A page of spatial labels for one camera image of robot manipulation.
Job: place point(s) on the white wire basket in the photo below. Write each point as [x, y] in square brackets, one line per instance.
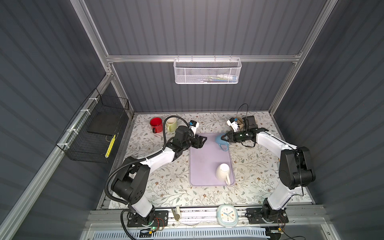
[212, 71]

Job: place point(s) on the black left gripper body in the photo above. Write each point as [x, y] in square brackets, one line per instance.
[196, 143]

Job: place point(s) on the mint alarm clock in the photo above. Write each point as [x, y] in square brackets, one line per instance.
[227, 216]

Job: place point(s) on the white mug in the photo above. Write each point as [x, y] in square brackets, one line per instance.
[223, 174]

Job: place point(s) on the blue mug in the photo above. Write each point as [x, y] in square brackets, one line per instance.
[224, 146]

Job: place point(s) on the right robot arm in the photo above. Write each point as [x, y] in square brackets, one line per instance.
[296, 169]

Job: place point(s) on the red mug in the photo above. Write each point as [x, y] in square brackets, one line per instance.
[156, 125]

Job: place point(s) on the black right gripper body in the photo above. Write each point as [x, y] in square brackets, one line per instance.
[238, 137]

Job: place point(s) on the yellow marker in basket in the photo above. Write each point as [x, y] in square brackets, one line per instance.
[110, 147]

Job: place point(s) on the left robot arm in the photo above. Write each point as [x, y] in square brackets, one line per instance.
[127, 184]

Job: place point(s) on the lavender plastic tray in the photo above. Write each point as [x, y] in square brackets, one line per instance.
[205, 161]

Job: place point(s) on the beige ceramic teapot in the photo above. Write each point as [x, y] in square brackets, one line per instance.
[239, 121]

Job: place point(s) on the light green mug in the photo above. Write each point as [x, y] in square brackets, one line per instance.
[171, 124]

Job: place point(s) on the black wire basket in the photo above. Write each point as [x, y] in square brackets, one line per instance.
[87, 138]

